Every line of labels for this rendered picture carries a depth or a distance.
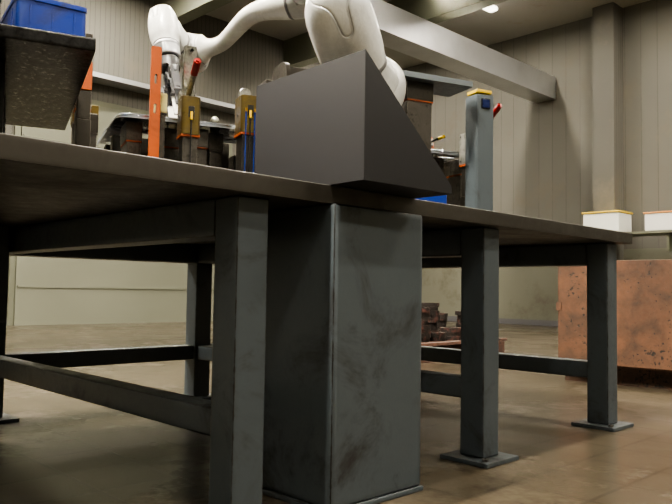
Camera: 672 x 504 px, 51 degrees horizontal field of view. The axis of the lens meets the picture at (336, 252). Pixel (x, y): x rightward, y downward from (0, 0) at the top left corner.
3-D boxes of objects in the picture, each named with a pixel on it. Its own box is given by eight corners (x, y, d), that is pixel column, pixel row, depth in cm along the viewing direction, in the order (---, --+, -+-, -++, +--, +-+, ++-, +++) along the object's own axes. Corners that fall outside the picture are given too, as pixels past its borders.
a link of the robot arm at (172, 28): (171, 31, 234) (192, 51, 246) (165, -7, 239) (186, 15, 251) (143, 43, 237) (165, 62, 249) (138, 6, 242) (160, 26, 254)
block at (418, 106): (419, 223, 234) (420, 89, 236) (432, 221, 227) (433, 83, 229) (393, 221, 230) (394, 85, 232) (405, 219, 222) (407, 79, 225)
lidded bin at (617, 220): (633, 234, 929) (633, 212, 930) (619, 232, 899) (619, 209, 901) (596, 236, 965) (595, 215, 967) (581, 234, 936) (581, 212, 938)
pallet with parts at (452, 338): (512, 355, 540) (512, 303, 542) (419, 363, 466) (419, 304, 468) (435, 348, 595) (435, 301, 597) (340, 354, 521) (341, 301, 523)
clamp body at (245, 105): (250, 218, 224) (253, 102, 226) (261, 215, 215) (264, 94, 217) (230, 217, 222) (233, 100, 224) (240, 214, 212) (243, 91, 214)
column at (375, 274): (423, 490, 169) (425, 215, 172) (330, 518, 147) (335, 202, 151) (333, 466, 191) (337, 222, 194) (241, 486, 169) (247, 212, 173)
